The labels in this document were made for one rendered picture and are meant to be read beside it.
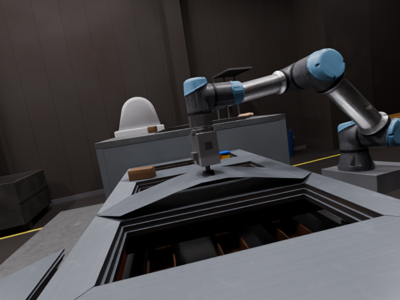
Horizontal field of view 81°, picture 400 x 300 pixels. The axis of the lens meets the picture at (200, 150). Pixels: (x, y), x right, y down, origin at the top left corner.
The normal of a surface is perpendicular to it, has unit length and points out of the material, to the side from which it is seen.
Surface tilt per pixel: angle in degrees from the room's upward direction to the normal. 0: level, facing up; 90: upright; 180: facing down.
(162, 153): 90
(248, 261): 0
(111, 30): 90
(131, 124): 90
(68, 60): 90
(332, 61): 81
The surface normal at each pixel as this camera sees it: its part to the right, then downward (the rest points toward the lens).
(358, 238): -0.15, -0.98
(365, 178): -0.94, 0.18
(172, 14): 0.31, 0.08
